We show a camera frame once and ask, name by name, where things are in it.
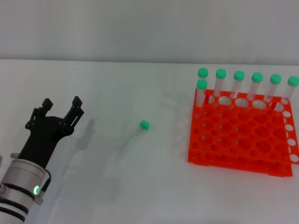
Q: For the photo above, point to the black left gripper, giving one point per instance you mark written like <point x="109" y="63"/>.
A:
<point x="43" y="137"/>

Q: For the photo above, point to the green capped clear test tube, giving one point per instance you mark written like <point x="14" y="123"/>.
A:
<point x="202" y="84"/>
<point x="144" y="125"/>
<point x="202" y="72"/>
<point x="257" y="77"/>
<point x="239" y="75"/>
<point x="293" y="81"/>
<point x="275" y="79"/>
<point x="221" y="73"/>

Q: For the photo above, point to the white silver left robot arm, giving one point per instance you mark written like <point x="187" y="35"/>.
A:
<point x="19" y="177"/>

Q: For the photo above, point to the orange test tube rack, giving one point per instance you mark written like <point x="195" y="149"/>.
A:
<point x="240" y="137"/>

